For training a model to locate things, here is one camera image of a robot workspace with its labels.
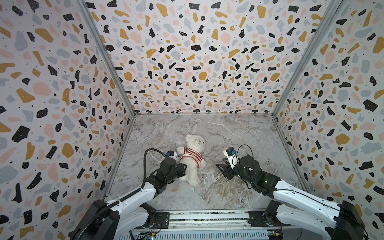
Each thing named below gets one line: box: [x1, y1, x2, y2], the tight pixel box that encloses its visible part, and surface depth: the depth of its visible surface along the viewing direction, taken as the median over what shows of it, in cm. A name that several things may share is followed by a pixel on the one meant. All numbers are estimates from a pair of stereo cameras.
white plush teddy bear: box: [176, 134, 207, 187], surface depth 89 cm
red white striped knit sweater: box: [180, 147, 203, 169], surface depth 90 cm
